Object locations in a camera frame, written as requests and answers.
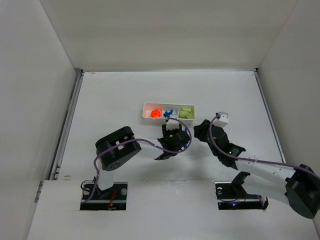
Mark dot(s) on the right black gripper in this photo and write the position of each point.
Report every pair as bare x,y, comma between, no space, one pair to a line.
208,133

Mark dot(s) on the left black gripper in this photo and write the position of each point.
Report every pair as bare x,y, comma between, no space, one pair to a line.
178,136

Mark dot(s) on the green 2x4 lego brick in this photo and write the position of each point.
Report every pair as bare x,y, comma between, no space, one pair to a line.
186,113

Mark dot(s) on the blue round lego piece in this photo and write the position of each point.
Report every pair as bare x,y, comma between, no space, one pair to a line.
167,114

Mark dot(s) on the orange round lego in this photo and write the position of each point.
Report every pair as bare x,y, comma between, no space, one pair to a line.
155,113

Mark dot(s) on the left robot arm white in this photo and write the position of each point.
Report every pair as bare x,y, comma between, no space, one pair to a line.
118,147

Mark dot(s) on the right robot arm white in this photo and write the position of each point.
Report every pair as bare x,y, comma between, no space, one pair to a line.
295,186

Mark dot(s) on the white three-compartment tray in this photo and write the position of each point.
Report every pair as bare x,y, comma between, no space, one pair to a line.
148,107

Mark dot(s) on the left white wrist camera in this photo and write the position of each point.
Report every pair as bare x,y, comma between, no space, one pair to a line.
172,124

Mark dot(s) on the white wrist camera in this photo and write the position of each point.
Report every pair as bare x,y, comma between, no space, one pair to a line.
222,119
172,124

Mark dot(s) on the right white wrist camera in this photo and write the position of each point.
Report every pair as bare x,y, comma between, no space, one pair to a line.
222,119

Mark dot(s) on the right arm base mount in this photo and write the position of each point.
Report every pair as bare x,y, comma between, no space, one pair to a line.
232,196

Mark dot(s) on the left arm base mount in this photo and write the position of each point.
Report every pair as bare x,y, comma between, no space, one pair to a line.
111,199

